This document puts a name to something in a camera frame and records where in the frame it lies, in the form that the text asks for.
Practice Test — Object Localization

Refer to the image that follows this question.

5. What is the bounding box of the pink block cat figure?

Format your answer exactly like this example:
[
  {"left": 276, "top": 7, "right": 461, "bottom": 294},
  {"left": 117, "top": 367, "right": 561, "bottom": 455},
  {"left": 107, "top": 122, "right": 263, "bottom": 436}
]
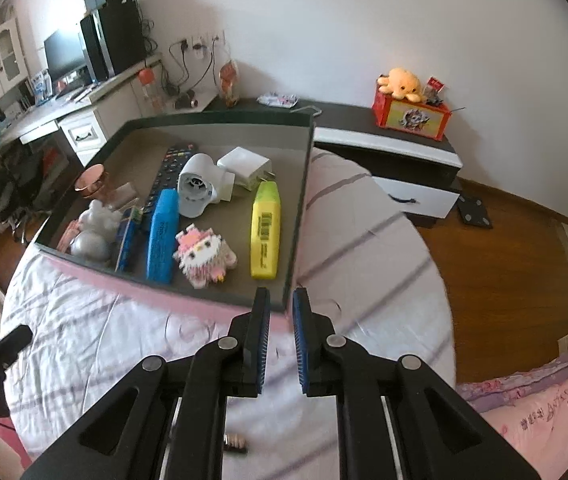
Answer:
[{"left": 173, "top": 226, "right": 239, "bottom": 289}]

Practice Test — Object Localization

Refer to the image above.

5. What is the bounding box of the blue white box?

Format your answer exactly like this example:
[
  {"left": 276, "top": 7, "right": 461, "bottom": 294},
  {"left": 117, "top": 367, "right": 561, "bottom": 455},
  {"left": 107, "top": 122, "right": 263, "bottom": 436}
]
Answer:
[{"left": 31, "top": 70, "right": 53, "bottom": 100}]

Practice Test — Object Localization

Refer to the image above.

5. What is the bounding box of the rose gold jar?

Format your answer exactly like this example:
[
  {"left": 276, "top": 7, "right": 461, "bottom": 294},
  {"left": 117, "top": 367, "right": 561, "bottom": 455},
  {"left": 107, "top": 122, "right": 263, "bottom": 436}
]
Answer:
[{"left": 74, "top": 164, "right": 109, "bottom": 198}]

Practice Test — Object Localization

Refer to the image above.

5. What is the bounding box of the pink blanket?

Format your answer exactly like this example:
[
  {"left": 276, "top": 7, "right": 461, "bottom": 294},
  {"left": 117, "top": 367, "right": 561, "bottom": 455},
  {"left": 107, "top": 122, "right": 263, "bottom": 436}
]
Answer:
[{"left": 456, "top": 350, "right": 568, "bottom": 480}]

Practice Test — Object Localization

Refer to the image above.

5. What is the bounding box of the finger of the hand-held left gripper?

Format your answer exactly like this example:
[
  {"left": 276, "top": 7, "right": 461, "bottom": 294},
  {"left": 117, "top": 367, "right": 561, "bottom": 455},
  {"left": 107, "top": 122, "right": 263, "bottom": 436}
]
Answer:
[{"left": 0, "top": 324, "right": 33, "bottom": 368}]

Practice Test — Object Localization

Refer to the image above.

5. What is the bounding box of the red printed box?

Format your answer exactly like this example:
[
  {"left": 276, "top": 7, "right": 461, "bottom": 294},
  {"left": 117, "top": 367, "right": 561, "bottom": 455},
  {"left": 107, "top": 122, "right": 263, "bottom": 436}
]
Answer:
[{"left": 371, "top": 85, "right": 452, "bottom": 142}]

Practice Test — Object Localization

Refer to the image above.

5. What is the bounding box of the colourful packet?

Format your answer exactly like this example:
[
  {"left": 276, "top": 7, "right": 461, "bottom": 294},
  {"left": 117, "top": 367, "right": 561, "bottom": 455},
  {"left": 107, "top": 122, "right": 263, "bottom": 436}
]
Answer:
[{"left": 256, "top": 92, "right": 299, "bottom": 108}]

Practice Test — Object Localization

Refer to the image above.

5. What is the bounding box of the black power cable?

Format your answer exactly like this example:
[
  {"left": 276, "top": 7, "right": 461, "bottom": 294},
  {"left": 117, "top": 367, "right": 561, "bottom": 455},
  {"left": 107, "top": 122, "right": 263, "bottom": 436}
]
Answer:
[{"left": 166, "top": 40, "right": 215, "bottom": 96}]

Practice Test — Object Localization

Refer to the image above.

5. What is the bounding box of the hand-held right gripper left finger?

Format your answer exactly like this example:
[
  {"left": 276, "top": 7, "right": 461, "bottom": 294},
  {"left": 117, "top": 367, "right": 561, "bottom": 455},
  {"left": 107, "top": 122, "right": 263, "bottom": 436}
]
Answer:
[{"left": 21, "top": 287, "right": 272, "bottom": 480}]

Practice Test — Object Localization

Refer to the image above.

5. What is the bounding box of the wall outlet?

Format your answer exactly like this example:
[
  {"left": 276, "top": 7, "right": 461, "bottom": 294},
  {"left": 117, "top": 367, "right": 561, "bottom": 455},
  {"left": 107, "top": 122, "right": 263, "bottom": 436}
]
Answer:
[{"left": 179, "top": 30, "right": 225, "bottom": 51}]

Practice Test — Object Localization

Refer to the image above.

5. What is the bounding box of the black keyboard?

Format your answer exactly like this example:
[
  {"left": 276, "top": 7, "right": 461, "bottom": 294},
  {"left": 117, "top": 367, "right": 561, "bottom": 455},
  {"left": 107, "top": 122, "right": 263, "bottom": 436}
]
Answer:
[{"left": 54, "top": 85, "right": 94, "bottom": 103}]

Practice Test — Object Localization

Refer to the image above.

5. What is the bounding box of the blue card box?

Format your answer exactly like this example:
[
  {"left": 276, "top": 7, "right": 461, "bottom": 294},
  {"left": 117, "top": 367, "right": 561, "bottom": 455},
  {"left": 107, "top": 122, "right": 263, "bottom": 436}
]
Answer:
[{"left": 114, "top": 205, "right": 145, "bottom": 273}]

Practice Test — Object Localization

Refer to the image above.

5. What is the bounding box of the black computer tower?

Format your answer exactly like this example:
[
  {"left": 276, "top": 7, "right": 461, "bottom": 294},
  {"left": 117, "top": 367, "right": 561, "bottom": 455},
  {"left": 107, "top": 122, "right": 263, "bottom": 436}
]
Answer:
[{"left": 80, "top": 2, "right": 147, "bottom": 83}]

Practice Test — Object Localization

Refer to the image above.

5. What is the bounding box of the orange octopus plush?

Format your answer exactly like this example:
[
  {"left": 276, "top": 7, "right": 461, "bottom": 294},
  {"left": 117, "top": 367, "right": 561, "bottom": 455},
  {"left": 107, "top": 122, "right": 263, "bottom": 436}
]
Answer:
[{"left": 376, "top": 67, "right": 425, "bottom": 101}]

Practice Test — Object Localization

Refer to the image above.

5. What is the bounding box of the white mini fan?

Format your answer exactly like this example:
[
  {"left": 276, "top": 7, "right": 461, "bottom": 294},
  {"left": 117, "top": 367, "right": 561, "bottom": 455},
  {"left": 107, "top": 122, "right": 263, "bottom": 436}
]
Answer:
[{"left": 177, "top": 154, "right": 235, "bottom": 219}]

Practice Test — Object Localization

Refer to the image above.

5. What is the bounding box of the orange cap bottle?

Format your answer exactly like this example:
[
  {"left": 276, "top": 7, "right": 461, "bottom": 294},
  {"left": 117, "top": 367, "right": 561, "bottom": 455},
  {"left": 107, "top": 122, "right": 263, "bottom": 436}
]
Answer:
[{"left": 138, "top": 67, "right": 162, "bottom": 116}]

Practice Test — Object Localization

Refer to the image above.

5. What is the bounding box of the black office chair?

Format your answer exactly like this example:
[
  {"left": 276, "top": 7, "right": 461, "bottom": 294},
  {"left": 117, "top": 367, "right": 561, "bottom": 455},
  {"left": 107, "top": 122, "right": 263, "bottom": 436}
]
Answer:
[{"left": 0, "top": 145, "right": 72, "bottom": 241}]

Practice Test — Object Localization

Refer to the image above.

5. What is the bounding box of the black remote control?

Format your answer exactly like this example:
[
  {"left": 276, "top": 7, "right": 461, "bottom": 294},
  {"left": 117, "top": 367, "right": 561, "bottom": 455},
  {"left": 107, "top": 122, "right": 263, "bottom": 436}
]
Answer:
[{"left": 141, "top": 144, "right": 199, "bottom": 218}]

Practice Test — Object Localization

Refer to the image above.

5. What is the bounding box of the black floor scale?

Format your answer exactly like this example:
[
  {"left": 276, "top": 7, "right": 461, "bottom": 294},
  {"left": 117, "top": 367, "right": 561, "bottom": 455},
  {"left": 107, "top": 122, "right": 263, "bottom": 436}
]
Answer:
[{"left": 456, "top": 195, "right": 494, "bottom": 230}]

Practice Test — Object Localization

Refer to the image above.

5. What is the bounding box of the silver bear figure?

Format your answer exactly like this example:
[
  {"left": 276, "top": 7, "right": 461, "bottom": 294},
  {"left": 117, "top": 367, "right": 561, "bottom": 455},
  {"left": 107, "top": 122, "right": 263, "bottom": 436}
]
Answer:
[{"left": 68, "top": 199, "right": 119, "bottom": 263}]

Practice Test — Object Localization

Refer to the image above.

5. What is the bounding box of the pink storage box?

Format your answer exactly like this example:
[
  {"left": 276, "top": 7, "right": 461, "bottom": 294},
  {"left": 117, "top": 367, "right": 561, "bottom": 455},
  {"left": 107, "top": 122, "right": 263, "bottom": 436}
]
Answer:
[{"left": 34, "top": 110, "right": 315, "bottom": 316}]

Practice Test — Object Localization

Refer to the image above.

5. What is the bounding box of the blue marker case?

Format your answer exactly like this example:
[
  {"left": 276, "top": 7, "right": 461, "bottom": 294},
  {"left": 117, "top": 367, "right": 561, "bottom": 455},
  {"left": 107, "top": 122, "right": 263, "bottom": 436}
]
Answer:
[{"left": 145, "top": 189, "right": 181, "bottom": 283}]

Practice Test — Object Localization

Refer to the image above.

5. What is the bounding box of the white desk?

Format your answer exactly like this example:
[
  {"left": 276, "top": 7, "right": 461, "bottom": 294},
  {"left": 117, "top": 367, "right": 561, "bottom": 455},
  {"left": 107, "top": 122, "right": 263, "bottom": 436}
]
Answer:
[{"left": 0, "top": 57, "right": 165, "bottom": 161}]

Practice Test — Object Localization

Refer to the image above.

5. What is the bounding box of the black white low cabinet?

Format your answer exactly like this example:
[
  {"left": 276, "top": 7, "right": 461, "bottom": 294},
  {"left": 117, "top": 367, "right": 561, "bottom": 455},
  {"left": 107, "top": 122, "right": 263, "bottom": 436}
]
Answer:
[{"left": 201, "top": 96, "right": 465, "bottom": 228}]

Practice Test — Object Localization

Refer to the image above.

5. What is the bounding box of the white charger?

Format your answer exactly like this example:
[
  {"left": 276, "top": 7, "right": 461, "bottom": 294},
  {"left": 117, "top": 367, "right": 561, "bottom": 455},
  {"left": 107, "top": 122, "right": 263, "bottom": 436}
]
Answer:
[{"left": 216, "top": 146, "right": 275, "bottom": 192}]

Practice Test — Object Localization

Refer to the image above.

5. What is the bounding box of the computer monitor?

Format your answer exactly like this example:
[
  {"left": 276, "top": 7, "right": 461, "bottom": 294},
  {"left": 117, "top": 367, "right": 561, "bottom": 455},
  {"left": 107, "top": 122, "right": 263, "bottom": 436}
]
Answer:
[{"left": 44, "top": 29, "right": 92, "bottom": 86}]

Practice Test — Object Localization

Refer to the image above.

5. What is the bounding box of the yellow highlighter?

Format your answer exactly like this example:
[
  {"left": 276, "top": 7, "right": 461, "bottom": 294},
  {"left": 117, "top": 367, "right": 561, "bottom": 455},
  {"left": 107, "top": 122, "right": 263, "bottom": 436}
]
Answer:
[{"left": 250, "top": 181, "right": 281, "bottom": 280}]

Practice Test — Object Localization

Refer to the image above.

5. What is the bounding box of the snack bag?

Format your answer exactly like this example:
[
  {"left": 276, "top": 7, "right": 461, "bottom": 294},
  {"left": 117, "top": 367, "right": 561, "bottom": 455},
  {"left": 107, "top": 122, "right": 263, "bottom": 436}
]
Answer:
[{"left": 218, "top": 60, "right": 241, "bottom": 107}]

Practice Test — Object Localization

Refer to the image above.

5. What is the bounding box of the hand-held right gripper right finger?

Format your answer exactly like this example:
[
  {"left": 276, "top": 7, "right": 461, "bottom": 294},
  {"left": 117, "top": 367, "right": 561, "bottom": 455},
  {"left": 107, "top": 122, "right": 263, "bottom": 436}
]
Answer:
[{"left": 291, "top": 287, "right": 540, "bottom": 480}]

